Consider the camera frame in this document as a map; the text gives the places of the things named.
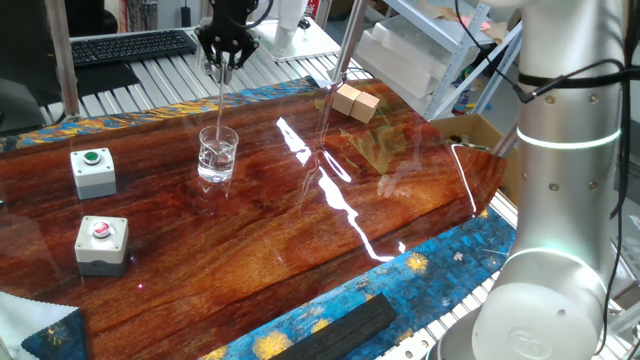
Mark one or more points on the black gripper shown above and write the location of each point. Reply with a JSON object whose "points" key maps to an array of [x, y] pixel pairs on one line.
{"points": [[231, 17]]}

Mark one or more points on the clear glass stirring rod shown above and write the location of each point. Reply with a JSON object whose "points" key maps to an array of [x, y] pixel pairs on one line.
{"points": [[220, 102]]}

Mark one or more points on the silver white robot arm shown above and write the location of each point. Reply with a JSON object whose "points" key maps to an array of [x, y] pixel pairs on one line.
{"points": [[565, 200]]}

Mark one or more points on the clear glass beaker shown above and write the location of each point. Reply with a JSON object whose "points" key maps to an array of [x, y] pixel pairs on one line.
{"points": [[215, 167]]}

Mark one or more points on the black computer keyboard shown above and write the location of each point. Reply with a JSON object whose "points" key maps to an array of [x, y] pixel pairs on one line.
{"points": [[130, 47]]}

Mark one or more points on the upright aluminium strut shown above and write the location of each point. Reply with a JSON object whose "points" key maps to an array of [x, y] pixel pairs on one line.
{"points": [[350, 45]]}

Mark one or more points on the light wooden cube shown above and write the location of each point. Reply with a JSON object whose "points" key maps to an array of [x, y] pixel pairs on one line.
{"points": [[345, 99], [365, 107]]}

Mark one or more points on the black desk pad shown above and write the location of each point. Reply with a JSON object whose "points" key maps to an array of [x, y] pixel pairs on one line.
{"points": [[100, 80]]}

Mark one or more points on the white foam blocks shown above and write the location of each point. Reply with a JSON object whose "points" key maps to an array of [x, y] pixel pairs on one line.
{"points": [[400, 60]]}

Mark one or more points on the glossy wood grain mat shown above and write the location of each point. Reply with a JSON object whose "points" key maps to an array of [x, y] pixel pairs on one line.
{"points": [[250, 225]]}

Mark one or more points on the black monitor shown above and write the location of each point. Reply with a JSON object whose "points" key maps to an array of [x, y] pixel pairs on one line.
{"points": [[25, 35]]}

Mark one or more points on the white metal shelf rack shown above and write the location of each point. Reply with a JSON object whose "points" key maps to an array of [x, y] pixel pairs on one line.
{"points": [[450, 35]]}

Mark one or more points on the open brown cardboard box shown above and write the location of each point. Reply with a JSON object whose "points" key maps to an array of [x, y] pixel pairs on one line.
{"points": [[480, 135]]}

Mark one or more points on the black ridged bar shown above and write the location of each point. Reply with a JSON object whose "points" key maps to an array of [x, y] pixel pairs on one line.
{"points": [[340, 330]]}

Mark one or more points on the white zigzag edge cloth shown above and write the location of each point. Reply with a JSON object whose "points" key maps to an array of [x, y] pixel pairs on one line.
{"points": [[30, 315]]}

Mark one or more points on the blue starry print cloth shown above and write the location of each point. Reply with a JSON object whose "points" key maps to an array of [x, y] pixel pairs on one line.
{"points": [[55, 340]]}

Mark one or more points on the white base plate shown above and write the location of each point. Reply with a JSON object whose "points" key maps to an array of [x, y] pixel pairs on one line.
{"points": [[310, 45]]}

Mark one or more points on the rusty brown metal post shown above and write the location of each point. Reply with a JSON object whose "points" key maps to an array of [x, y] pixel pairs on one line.
{"points": [[62, 60]]}

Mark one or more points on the green button switch box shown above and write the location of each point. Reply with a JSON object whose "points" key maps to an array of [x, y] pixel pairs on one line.
{"points": [[92, 172]]}

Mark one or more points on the red button switch box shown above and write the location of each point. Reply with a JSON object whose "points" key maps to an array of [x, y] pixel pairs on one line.
{"points": [[101, 247]]}

